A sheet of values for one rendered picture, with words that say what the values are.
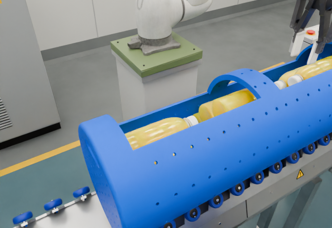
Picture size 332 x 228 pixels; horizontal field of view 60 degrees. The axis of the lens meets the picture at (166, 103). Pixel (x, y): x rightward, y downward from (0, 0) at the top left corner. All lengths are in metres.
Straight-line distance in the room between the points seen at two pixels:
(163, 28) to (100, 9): 2.38
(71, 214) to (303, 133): 0.64
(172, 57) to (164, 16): 0.17
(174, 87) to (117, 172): 0.85
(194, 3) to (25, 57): 1.27
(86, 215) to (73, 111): 1.95
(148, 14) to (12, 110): 1.43
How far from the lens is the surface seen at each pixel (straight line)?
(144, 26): 1.27
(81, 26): 3.59
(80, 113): 2.69
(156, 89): 1.29
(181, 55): 1.27
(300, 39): 0.90
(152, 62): 1.22
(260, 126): 0.70
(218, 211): 0.85
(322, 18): 0.84
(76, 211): 0.86
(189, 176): 0.60
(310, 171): 1.10
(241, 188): 0.85
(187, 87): 1.41
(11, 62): 2.17
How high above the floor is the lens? 1.63
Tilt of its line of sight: 37 degrees down
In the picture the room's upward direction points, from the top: straight up
